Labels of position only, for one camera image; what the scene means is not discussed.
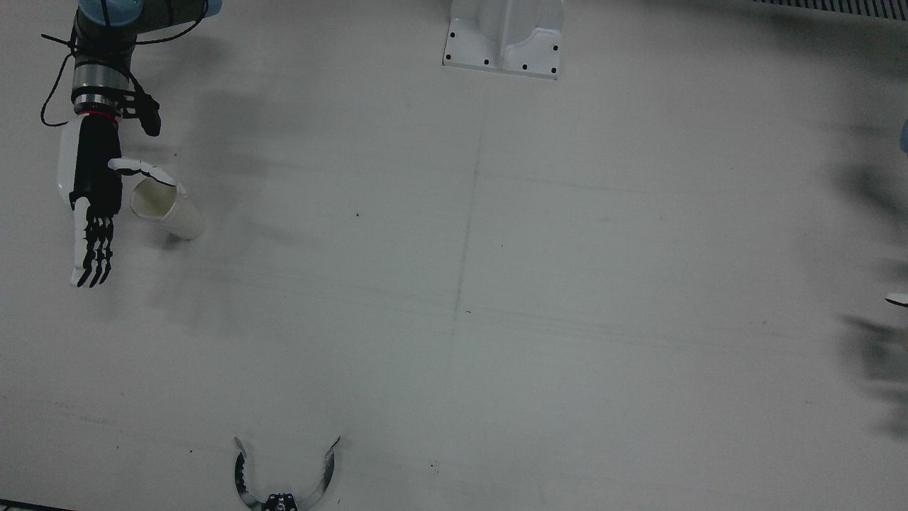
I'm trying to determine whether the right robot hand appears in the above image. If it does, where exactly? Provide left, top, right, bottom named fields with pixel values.
left=57, top=112, right=176, bottom=289

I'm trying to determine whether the white paper cup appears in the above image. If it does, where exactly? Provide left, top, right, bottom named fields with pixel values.
left=130, top=176, right=206, bottom=241

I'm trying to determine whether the grey ribbed grille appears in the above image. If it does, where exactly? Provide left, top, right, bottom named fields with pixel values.
left=752, top=0, right=908, bottom=21

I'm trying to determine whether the reacher grabber tool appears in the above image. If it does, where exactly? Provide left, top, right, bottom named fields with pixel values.
left=233, top=436, right=342, bottom=511

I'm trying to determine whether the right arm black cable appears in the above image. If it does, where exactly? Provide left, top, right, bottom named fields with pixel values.
left=40, top=0, right=210, bottom=128

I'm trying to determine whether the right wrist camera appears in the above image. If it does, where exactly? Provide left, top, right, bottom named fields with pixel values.
left=121, top=92, right=162, bottom=138

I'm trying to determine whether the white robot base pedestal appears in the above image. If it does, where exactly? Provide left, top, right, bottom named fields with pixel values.
left=443, top=0, right=566, bottom=80

